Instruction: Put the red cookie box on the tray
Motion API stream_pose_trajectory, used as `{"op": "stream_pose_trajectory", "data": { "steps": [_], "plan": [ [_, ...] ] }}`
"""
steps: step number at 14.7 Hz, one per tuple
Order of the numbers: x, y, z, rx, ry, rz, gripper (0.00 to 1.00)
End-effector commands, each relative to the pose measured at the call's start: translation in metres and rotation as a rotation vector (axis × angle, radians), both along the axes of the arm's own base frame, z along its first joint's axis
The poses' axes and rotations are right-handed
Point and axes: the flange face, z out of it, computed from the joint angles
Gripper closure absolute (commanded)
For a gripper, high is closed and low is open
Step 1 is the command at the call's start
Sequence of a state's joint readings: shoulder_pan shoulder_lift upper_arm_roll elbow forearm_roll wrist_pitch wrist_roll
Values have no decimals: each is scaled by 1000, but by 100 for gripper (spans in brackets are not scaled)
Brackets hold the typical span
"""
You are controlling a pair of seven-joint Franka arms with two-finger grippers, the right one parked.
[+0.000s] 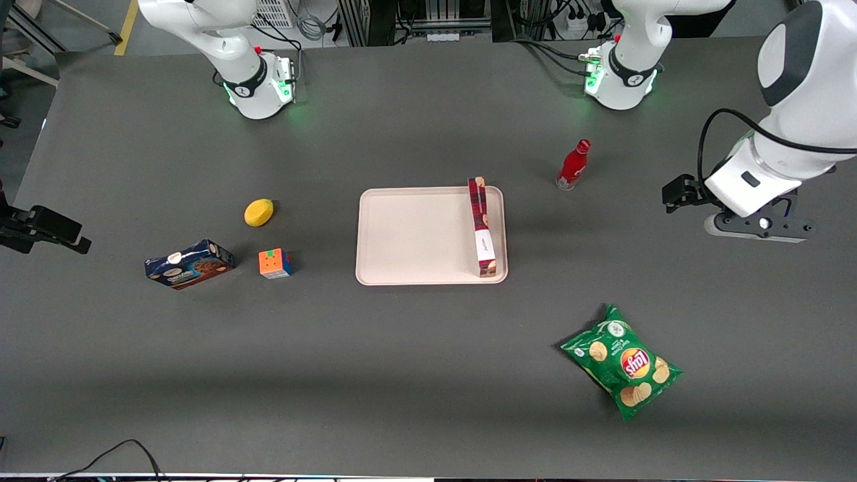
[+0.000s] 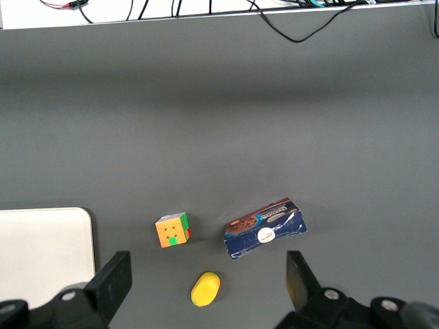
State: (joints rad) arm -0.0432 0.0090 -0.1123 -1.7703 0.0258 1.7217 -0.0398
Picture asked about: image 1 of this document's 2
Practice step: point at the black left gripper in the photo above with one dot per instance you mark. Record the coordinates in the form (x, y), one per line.
(684, 191)

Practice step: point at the red cookie box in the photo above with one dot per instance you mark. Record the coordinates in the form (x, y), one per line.
(482, 234)

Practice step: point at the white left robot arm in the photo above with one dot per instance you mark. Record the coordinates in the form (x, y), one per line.
(810, 67)

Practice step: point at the beige plastic tray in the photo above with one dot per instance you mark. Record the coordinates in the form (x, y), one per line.
(415, 234)

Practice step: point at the white vented box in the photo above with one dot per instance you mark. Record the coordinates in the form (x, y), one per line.
(274, 12)

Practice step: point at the blue cookie box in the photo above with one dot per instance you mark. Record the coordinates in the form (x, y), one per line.
(191, 266)

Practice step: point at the red aluminium drink bottle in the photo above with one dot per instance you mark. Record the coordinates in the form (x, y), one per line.
(573, 166)

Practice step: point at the green chips bag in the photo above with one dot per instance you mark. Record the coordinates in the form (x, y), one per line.
(622, 361)

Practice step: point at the white power strip with plugs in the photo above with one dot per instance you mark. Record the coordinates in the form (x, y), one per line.
(579, 23)

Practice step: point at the small white power strip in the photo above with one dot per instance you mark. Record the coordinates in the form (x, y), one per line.
(443, 36)

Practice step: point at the colourful puzzle cube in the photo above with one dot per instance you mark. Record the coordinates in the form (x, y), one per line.
(273, 263)

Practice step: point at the black clamp-mounted device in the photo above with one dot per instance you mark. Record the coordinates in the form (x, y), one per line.
(53, 226)

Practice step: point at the pale furniture legs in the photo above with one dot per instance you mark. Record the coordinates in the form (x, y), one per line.
(30, 72)

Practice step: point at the black metal rack frame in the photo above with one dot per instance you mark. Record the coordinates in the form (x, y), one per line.
(375, 20)

